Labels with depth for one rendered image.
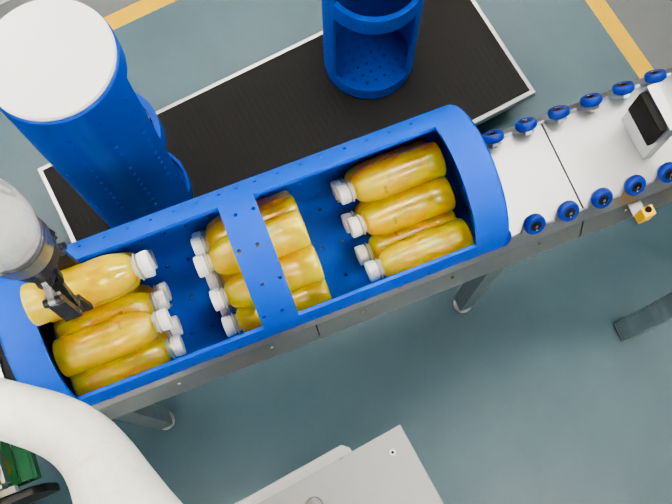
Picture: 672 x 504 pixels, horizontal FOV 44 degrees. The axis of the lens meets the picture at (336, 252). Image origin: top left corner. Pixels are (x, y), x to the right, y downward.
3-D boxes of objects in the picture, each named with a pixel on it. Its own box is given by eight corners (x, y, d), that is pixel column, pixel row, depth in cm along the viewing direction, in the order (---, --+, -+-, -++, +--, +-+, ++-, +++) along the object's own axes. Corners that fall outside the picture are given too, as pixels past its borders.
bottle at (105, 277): (18, 303, 126) (134, 259, 128) (18, 276, 132) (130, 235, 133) (39, 335, 130) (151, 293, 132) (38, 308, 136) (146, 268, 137)
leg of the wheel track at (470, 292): (474, 309, 260) (514, 259, 199) (457, 315, 260) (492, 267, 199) (467, 292, 262) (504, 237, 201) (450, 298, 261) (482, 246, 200)
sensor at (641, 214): (649, 219, 174) (658, 212, 169) (637, 224, 173) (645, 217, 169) (632, 187, 176) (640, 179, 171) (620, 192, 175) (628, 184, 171)
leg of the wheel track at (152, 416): (177, 425, 251) (125, 410, 191) (159, 432, 251) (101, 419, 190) (171, 407, 253) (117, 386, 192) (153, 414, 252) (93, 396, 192)
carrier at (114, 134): (176, 252, 250) (205, 166, 257) (92, 139, 166) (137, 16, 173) (87, 228, 252) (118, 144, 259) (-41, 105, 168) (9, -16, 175)
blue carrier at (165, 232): (497, 266, 165) (522, 212, 138) (74, 430, 157) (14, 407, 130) (439, 146, 174) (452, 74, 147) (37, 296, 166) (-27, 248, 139)
